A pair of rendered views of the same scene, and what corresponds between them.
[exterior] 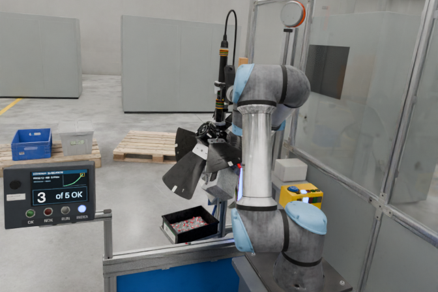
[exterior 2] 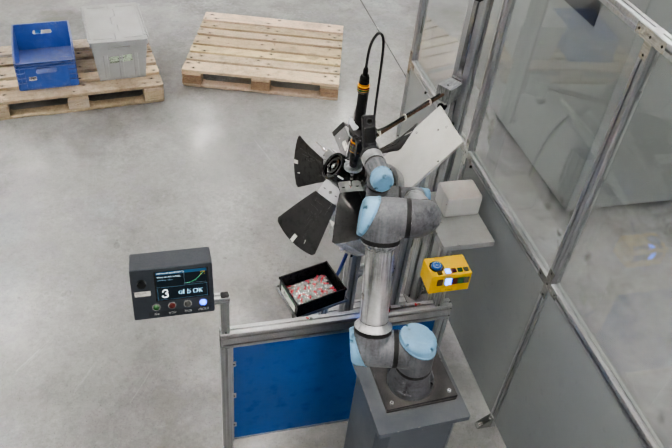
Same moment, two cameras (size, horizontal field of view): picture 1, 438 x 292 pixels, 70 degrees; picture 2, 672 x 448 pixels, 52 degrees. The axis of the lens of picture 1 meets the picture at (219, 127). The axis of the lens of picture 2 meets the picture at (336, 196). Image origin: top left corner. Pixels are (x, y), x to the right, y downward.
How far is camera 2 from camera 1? 1.33 m
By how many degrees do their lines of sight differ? 24
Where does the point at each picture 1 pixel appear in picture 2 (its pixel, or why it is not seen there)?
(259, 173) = (375, 306)
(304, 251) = (411, 370)
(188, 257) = (309, 331)
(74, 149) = (117, 69)
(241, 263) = not seen: hidden behind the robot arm
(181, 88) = not seen: outside the picture
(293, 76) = (417, 222)
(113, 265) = (230, 339)
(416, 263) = (565, 354)
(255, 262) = not seen: hidden behind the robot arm
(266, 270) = (382, 371)
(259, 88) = (382, 232)
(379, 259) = (537, 337)
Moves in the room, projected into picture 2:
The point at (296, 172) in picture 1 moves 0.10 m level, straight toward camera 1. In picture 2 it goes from (465, 205) to (460, 219)
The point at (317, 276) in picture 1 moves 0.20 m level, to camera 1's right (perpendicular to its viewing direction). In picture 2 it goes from (422, 387) to (486, 396)
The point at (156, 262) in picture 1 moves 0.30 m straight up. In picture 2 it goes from (275, 336) to (277, 281)
